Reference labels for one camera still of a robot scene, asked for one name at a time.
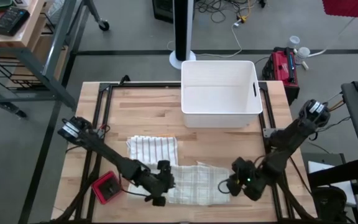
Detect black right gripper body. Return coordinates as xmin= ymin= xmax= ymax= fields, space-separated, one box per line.
xmin=239 ymin=167 xmax=267 ymax=202

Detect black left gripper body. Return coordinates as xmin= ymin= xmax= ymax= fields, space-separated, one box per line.
xmin=138 ymin=172 xmax=176 ymax=198

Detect white towel with brown stripes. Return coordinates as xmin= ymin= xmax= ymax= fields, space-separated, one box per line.
xmin=126 ymin=135 xmax=179 ymax=167

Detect off-white towel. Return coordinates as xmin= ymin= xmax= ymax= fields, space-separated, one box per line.
xmin=127 ymin=161 xmax=231 ymax=207

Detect red black square device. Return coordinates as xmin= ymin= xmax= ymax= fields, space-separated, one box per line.
xmin=91 ymin=170 xmax=124 ymax=205

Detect white paper sheet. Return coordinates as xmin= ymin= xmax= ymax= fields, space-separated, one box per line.
xmin=308 ymin=160 xmax=357 ymax=207

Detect white perforated plastic basket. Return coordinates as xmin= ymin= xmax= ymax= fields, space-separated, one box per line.
xmin=181 ymin=60 xmax=264 ymax=129

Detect black backpack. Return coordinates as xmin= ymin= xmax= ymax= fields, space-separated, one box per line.
xmin=311 ymin=185 xmax=349 ymax=224

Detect red black tool case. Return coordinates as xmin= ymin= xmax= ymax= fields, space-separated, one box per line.
xmin=262 ymin=46 xmax=300 ymax=106

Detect white plastic bottle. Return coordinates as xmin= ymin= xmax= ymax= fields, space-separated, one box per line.
xmin=294 ymin=46 xmax=311 ymax=65

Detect white plastic cup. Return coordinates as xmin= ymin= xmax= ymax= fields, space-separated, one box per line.
xmin=287 ymin=35 xmax=301 ymax=50

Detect tower fan with round base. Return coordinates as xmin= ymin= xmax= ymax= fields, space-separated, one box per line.
xmin=168 ymin=0 xmax=197 ymax=70

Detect black box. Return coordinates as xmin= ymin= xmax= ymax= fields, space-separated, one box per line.
xmin=152 ymin=0 xmax=175 ymax=24

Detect red acoustic panel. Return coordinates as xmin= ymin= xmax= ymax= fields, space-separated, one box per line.
xmin=321 ymin=0 xmax=358 ymax=20

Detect wooden workbench with grey legs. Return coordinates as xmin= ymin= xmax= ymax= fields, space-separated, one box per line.
xmin=0 ymin=0 xmax=111 ymax=121

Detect black keypad device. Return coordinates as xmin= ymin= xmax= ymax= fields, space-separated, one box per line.
xmin=0 ymin=7 xmax=30 ymax=37

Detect thin white floor cable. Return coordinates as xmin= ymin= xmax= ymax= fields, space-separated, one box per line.
xmin=168 ymin=21 xmax=244 ymax=59

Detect thick white power cable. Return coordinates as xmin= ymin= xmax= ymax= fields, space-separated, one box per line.
xmin=301 ymin=17 xmax=356 ymax=71

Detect tangled black floor cables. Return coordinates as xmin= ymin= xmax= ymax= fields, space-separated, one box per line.
xmin=196 ymin=0 xmax=267 ymax=24

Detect black wire rack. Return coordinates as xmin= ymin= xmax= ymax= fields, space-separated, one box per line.
xmin=0 ymin=21 xmax=67 ymax=91

